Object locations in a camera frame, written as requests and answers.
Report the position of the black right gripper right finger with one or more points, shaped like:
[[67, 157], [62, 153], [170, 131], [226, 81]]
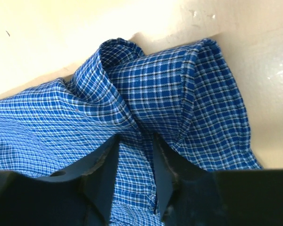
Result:
[[190, 196]]

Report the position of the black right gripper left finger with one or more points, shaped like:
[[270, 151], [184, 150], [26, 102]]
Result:
[[80, 194]]

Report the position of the blue checkered long sleeve shirt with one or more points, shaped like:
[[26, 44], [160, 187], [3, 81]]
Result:
[[186, 94]]

